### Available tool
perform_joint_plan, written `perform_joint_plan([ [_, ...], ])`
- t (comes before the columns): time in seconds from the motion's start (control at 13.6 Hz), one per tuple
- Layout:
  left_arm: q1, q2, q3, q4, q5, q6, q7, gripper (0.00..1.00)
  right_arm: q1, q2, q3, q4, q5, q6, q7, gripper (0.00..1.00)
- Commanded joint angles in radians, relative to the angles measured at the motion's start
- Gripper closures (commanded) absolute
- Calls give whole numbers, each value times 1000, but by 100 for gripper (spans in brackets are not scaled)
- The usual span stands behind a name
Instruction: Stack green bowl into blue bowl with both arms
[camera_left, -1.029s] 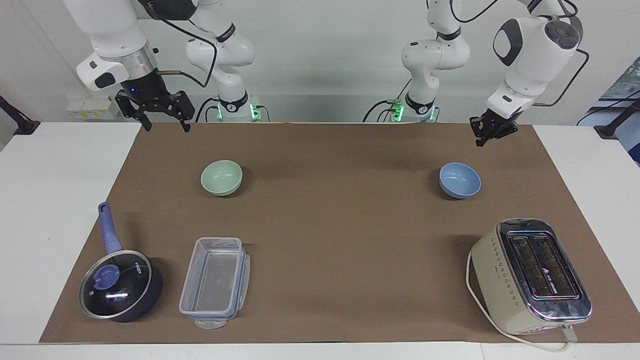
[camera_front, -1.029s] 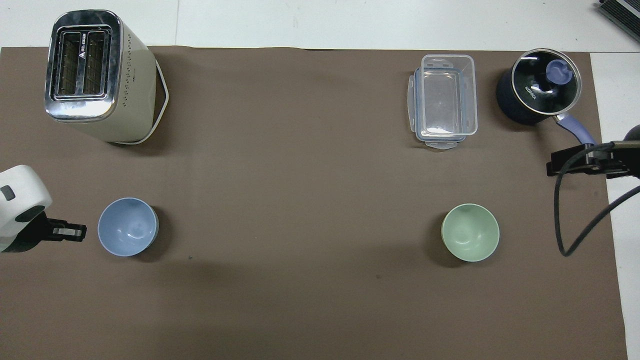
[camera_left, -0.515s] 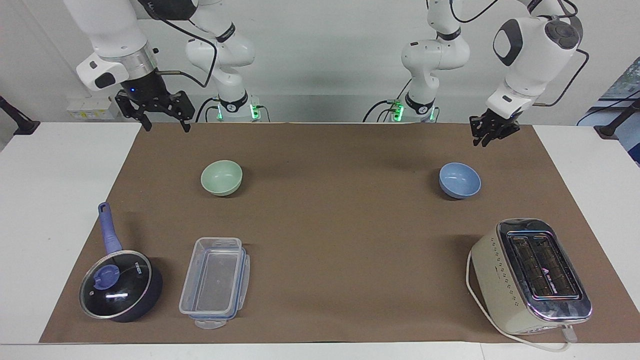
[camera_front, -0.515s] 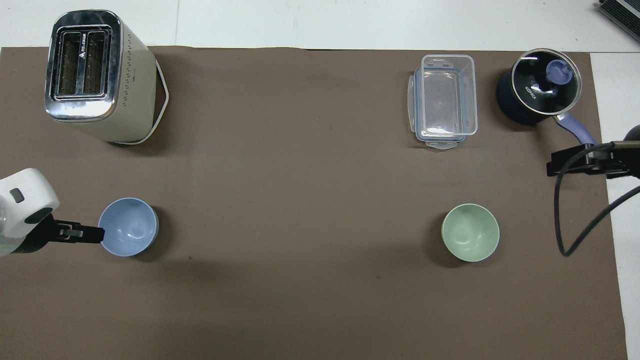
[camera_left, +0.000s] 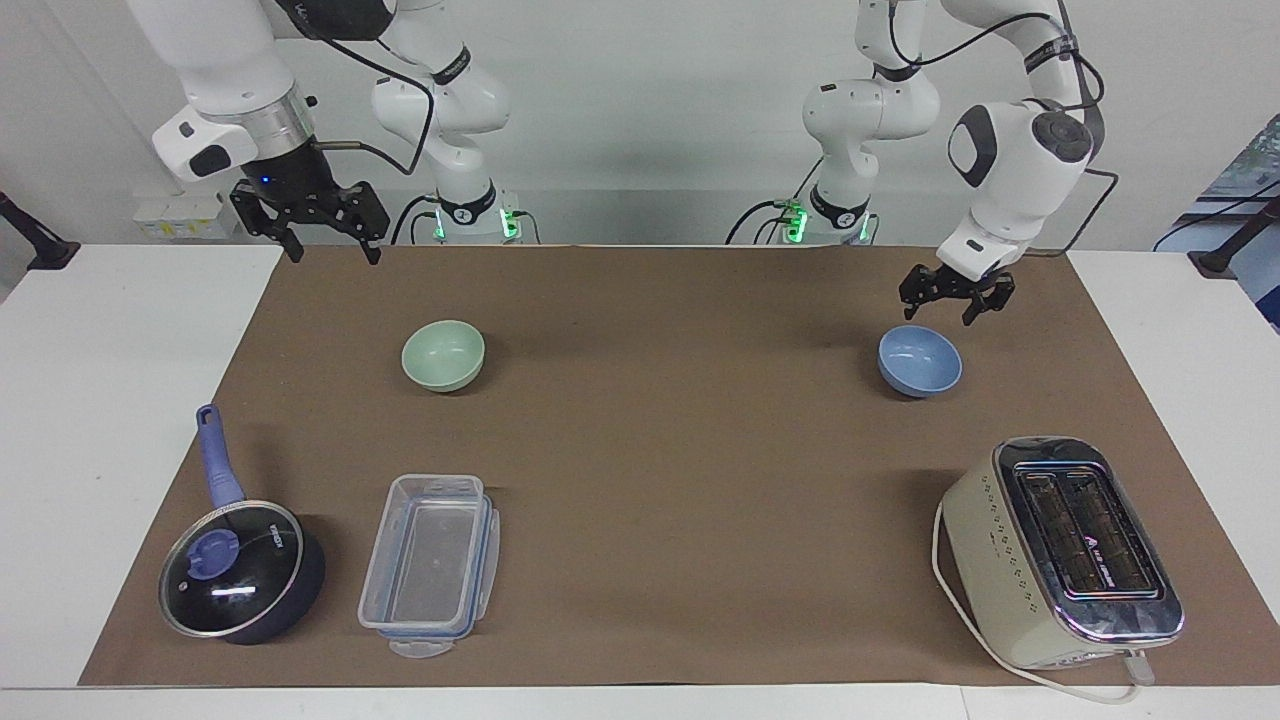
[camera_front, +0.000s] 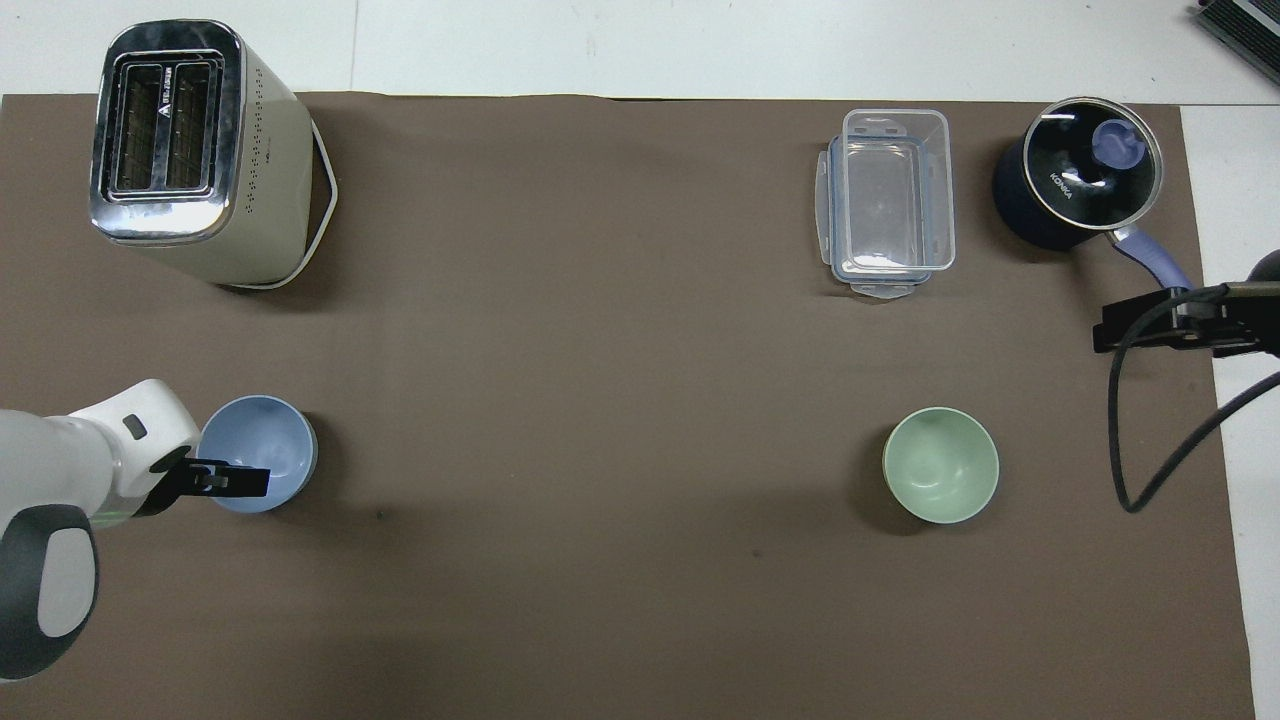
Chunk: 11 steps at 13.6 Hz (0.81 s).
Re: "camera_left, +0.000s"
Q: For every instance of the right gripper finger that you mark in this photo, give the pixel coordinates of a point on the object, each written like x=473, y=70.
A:
x=368, y=215
x=275, y=222

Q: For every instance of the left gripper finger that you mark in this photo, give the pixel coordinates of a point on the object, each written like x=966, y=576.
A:
x=918, y=285
x=992, y=298

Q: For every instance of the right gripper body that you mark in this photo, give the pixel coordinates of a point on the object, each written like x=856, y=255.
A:
x=290, y=178

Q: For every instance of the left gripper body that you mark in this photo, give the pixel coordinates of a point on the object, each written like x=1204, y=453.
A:
x=962, y=282

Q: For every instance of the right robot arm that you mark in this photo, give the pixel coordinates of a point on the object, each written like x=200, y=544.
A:
x=230, y=70

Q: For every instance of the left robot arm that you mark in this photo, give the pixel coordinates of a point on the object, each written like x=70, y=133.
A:
x=1010, y=150

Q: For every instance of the blue bowl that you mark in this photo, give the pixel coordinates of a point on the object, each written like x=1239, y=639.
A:
x=920, y=360

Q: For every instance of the green bowl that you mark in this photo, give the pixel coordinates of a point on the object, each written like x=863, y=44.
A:
x=443, y=355

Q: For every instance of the black stand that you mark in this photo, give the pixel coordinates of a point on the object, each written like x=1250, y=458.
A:
x=1235, y=245
x=35, y=245

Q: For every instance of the cream and chrome toaster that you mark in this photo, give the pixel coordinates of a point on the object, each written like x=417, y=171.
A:
x=1010, y=570

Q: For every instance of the glass lid with blue knob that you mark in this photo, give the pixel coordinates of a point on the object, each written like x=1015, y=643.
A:
x=232, y=568

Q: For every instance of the clear plastic food container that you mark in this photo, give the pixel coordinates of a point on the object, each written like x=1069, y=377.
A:
x=430, y=565

